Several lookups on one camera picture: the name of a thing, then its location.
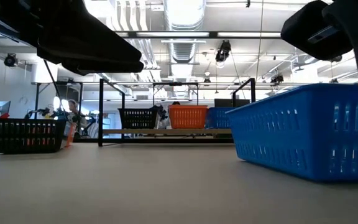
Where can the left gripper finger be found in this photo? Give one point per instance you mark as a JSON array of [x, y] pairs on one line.
[[104, 68], [79, 37]]

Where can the black plastic basket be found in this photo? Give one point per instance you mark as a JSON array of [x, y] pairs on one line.
[[23, 147], [138, 119]]

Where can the orange plastic basket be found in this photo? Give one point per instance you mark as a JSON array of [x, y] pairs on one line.
[[71, 135], [187, 117]]

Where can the blue plastic basket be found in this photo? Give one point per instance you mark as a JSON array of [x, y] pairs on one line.
[[217, 118], [291, 133]]

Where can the background black robot arm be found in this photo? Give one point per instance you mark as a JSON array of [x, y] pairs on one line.
[[163, 115]]

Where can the black ceiling spotlight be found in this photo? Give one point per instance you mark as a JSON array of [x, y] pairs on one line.
[[277, 78], [10, 60], [223, 51]]

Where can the person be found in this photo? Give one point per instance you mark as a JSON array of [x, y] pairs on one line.
[[72, 106], [176, 103]]

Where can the black overhead rig beam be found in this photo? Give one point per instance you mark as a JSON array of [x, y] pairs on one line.
[[213, 34]]

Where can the black background screen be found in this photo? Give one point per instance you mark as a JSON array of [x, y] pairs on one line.
[[228, 102]]

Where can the black background station frame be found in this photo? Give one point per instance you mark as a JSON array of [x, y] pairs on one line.
[[37, 96], [175, 84]]

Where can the silver ventilation duct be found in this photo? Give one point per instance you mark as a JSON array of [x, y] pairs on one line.
[[183, 12]]

